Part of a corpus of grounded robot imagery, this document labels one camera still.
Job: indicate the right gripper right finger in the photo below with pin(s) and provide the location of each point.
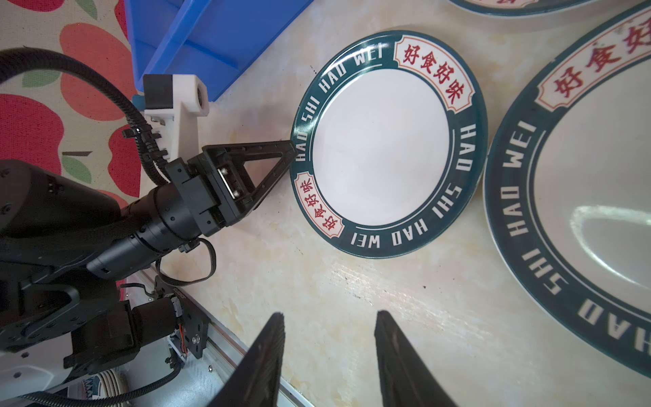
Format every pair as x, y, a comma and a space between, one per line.
404, 378

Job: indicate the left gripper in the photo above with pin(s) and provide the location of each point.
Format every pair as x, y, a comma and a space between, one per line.
209, 192

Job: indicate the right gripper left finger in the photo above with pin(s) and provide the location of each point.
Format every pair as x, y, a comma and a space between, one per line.
256, 380

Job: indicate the white plate green rim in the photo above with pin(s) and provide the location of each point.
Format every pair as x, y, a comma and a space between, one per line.
567, 188
392, 138
517, 8

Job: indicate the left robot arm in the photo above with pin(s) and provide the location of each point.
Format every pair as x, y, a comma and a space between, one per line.
67, 251

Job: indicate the blue plastic bin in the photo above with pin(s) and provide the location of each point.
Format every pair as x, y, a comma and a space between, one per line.
216, 41

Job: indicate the aluminium front rail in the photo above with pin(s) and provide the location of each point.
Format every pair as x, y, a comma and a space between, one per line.
199, 380

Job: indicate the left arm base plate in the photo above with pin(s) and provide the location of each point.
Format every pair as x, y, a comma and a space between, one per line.
192, 333

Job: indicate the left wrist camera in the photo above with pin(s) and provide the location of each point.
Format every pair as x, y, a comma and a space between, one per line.
173, 104

